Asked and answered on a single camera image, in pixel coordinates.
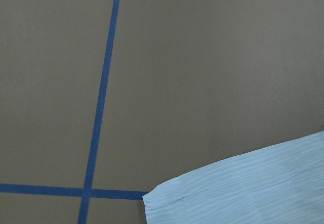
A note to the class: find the light blue button-up shirt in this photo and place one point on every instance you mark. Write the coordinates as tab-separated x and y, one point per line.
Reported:
282	183

